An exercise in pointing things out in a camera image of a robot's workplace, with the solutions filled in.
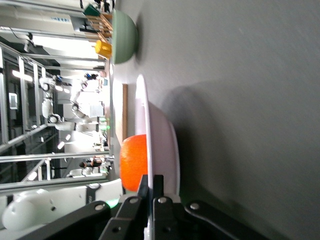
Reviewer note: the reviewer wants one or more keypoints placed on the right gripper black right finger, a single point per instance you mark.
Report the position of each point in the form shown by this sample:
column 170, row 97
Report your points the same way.
column 165, row 220

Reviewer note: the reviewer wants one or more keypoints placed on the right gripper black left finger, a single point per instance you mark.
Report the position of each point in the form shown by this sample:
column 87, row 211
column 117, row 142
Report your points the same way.
column 130, row 220

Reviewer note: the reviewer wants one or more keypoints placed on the orange fruit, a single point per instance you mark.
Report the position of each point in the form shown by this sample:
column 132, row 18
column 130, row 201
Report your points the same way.
column 132, row 162

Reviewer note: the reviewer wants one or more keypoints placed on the white round plate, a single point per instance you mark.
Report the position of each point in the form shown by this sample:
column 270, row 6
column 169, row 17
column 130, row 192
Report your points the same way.
column 160, row 140

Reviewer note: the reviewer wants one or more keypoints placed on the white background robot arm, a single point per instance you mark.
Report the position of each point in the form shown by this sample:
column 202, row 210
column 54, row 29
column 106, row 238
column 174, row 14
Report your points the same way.
column 46, row 105
column 80, row 115

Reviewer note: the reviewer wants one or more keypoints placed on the wooden cutting board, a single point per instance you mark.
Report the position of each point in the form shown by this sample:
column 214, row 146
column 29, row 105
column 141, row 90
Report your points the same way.
column 125, row 112

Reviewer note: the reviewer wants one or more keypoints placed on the yellow mug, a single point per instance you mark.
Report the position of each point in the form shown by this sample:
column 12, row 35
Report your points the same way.
column 102, row 48

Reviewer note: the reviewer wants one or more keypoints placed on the light green bowl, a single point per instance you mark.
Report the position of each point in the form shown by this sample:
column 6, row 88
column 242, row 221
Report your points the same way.
column 125, row 35

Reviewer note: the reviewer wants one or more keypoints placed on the wooden peg mug rack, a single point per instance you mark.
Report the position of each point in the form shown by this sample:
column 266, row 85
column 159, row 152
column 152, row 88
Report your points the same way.
column 103, row 25

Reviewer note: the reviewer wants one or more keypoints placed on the aluminium frame structure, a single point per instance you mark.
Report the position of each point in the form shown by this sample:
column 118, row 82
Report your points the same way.
column 25, row 82

